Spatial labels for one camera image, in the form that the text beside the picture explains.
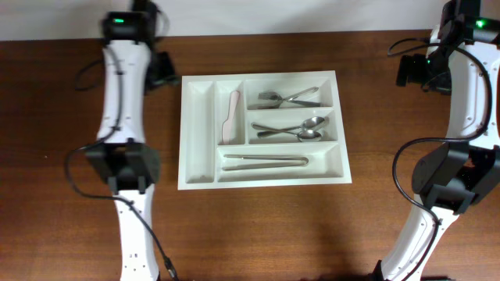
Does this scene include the pink plastic knife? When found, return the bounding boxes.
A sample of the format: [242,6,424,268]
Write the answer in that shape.
[222,91,241,144]

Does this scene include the steel fork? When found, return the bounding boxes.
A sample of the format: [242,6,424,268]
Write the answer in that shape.
[248,87,319,109]
[258,91,321,109]

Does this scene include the large steel spoon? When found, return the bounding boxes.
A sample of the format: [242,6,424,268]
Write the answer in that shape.
[252,123,322,142]
[257,116,327,138]

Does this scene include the steel kitchen tongs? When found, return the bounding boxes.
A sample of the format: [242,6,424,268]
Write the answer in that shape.
[222,155,309,171]

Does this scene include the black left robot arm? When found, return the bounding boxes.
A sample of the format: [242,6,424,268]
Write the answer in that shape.
[84,0,180,280]

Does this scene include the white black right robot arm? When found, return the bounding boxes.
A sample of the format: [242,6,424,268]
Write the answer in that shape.
[369,0,499,281]

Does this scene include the white plastic cutlery tray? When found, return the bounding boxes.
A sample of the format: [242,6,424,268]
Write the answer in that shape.
[178,70,352,190]

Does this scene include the black right camera cable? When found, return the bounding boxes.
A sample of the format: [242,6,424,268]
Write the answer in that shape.
[387,37,494,281]

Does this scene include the black camera cable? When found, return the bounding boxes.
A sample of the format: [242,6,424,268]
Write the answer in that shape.
[387,37,494,281]
[64,7,180,281]

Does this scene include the black left camera cable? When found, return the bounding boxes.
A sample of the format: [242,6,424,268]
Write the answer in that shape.
[64,7,180,281]

